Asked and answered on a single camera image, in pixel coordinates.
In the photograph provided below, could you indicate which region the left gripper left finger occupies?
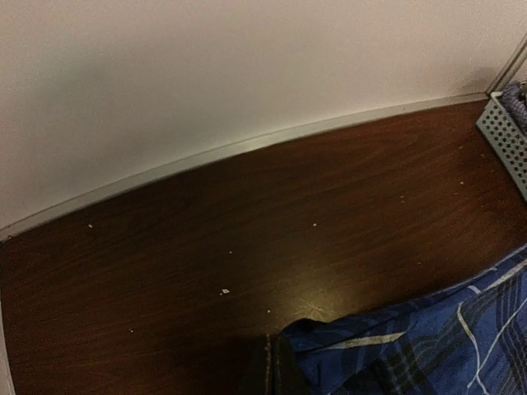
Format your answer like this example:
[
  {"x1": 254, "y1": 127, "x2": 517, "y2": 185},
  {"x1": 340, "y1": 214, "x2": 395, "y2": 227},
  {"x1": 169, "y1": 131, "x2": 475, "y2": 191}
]
[{"x1": 238, "y1": 334, "x2": 274, "y2": 395}]

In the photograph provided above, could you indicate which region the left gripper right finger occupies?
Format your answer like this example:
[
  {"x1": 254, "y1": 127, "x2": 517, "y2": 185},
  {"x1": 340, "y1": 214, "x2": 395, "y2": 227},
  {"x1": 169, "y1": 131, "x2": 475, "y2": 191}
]
[{"x1": 274, "y1": 335, "x2": 307, "y2": 395}]

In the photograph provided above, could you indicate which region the blue plaid long sleeve shirt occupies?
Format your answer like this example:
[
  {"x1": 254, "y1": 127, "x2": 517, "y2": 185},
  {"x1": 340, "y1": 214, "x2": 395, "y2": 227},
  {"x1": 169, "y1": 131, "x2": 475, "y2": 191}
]
[{"x1": 284, "y1": 248, "x2": 526, "y2": 394}]

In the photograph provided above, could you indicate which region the light blue checked shirt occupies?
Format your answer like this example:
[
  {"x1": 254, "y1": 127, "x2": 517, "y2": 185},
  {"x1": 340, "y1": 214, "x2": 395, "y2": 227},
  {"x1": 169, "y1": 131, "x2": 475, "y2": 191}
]
[{"x1": 500, "y1": 82, "x2": 526, "y2": 134}]

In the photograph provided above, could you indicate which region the light blue perforated basket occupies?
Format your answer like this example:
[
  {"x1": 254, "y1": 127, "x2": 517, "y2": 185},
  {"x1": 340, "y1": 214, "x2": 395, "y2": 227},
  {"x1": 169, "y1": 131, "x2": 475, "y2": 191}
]
[{"x1": 476, "y1": 92, "x2": 526, "y2": 201}]

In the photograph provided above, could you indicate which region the right aluminium frame post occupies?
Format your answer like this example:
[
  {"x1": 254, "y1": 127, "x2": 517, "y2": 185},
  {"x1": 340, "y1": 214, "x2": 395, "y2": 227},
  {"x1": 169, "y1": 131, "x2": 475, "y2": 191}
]
[{"x1": 485, "y1": 34, "x2": 527, "y2": 95}]

